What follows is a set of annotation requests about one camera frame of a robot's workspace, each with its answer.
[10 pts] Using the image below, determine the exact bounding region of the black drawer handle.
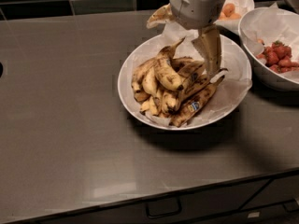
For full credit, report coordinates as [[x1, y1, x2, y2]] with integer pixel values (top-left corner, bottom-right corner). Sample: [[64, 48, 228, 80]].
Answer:
[[146, 198, 182, 219]]

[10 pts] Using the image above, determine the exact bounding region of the banana with blue sticker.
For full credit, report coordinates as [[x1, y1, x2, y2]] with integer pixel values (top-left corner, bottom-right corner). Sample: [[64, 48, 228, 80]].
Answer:
[[173, 59, 206, 91], [169, 76, 225, 128]]

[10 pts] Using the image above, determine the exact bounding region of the white bowl of apricots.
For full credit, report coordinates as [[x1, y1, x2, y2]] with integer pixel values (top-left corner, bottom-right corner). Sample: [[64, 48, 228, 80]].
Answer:
[[216, 0, 255, 35]]

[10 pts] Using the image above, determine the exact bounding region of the white bowl of strawberries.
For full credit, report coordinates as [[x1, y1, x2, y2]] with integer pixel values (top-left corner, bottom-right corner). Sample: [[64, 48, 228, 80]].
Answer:
[[238, 7, 299, 91]]

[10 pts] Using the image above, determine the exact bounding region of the dark drawer front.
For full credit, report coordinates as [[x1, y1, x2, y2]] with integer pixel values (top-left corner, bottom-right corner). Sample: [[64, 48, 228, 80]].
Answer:
[[40, 178, 270, 224]]

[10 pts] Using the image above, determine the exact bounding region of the front banana with blue sticker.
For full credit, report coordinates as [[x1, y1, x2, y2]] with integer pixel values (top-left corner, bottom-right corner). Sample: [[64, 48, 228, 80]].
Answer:
[[169, 76, 225, 128]]

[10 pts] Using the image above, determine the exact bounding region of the large white banana bowl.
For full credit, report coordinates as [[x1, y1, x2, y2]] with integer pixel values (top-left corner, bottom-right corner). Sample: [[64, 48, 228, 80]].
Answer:
[[117, 28, 252, 131]]

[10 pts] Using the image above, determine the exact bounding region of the spotted banana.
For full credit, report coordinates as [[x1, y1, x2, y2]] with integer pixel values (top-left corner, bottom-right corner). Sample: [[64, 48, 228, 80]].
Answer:
[[131, 38, 184, 95], [174, 67, 228, 110], [154, 58, 183, 91]]

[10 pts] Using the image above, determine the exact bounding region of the pile of orange apricots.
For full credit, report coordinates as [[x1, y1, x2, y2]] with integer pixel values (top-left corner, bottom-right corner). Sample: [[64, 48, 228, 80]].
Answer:
[[219, 3, 241, 21]]

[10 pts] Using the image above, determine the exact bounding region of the pile of red strawberries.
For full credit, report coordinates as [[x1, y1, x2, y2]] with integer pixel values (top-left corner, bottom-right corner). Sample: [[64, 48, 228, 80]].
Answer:
[[256, 40, 299, 74]]

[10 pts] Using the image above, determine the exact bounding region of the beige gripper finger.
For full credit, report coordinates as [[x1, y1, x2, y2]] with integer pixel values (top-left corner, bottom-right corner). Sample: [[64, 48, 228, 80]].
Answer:
[[192, 24, 221, 77], [147, 4, 175, 29]]

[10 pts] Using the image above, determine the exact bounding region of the white paper liner in banana bowl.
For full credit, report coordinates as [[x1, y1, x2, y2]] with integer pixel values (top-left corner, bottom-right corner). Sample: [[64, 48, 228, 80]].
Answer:
[[130, 19, 252, 128]]

